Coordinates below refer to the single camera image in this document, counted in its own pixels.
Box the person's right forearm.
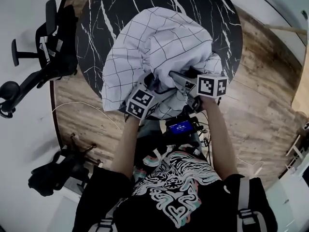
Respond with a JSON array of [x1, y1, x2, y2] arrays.
[[201, 98, 239, 181]]

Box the chest device with blue screen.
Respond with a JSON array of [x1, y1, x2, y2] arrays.
[[165, 118, 197, 135]]

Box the grey backpack strap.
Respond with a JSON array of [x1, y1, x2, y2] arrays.
[[88, 197, 126, 232], [235, 176, 266, 232]]

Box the thin white floor cable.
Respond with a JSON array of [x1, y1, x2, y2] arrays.
[[51, 101, 123, 131]]

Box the person's left forearm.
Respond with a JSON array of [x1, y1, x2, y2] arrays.
[[110, 116, 140, 178]]

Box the black office chair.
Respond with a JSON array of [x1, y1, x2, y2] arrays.
[[0, 0, 79, 119]]

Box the light wooden table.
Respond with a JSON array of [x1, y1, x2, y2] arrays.
[[265, 24, 309, 115]]

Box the black cable bundle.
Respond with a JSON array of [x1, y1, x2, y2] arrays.
[[190, 110, 213, 154]]

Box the black printed T-shirt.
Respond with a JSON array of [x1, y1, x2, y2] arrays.
[[74, 146, 278, 232]]

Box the white cable with plug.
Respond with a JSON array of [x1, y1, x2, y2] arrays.
[[235, 155, 265, 176]]

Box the grey jeans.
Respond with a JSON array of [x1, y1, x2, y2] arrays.
[[137, 118, 167, 142]]

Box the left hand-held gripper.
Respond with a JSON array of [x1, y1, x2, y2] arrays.
[[125, 72, 171, 120]]

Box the white grid-patterned cloth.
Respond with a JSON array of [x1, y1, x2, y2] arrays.
[[101, 6, 223, 120]]

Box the black marble round table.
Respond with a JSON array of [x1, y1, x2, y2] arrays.
[[75, 0, 243, 103]]

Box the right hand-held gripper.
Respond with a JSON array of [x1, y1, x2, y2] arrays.
[[169, 71, 229, 113]]

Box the white metal frame stand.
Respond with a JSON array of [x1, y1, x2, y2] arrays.
[[284, 121, 309, 178]]

